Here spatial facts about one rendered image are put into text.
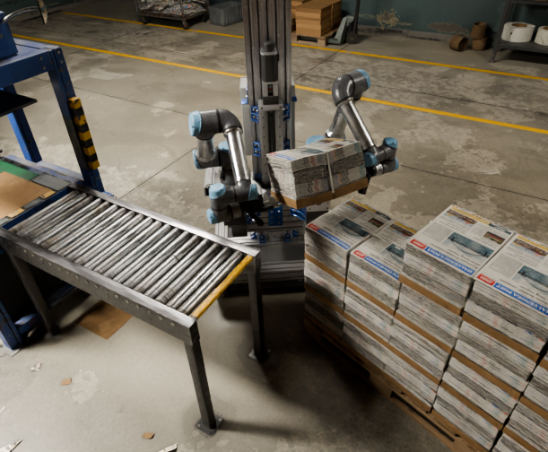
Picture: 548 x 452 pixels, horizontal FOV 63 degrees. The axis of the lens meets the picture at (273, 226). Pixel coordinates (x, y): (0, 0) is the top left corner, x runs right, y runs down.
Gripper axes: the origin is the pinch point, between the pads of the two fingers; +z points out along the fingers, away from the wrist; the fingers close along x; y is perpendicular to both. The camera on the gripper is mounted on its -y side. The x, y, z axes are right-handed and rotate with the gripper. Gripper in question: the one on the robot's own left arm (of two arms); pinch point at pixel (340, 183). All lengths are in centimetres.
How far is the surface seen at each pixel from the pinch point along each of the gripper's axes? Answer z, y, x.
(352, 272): 13.9, -37.5, 24.2
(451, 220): -18, -13, 58
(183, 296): 93, -25, 13
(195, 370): 97, -59, 19
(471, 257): -7, -21, 78
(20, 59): 130, 89, -74
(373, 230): -4.9, -23.0, 17.7
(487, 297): -3, -32, 88
